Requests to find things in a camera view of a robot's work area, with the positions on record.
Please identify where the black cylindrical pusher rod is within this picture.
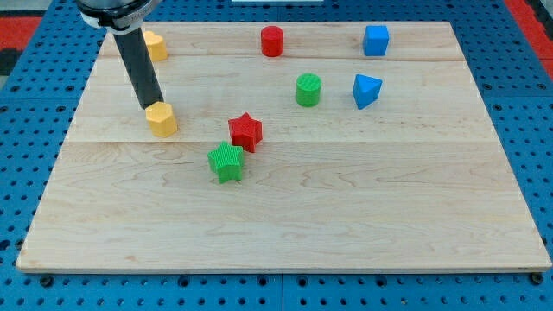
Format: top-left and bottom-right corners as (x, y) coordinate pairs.
(114, 28), (164, 110)

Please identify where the yellow hexagon block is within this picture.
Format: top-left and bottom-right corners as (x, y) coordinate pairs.
(145, 101), (178, 137)

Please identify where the wooden board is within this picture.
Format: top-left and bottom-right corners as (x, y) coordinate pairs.
(16, 22), (551, 274)

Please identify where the yellow heart block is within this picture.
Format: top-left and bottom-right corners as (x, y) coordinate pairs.
(143, 30), (168, 62)

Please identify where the red cylinder block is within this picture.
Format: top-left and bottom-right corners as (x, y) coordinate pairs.
(260, 25), (284, 57)

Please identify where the red star block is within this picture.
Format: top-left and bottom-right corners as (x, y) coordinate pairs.
(228, 112), (263, 153)

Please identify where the green star block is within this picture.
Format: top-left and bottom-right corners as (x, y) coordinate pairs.
(207, 141), (245, 183)

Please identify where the green cylinder block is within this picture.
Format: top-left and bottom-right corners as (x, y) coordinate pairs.
(296, 73), (322, 107)

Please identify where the blue triangle block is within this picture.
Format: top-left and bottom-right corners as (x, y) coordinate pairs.
(352, 74), (383, 110)

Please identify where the blue cube block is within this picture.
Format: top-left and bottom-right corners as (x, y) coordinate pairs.
(363, 25), (390, 56)

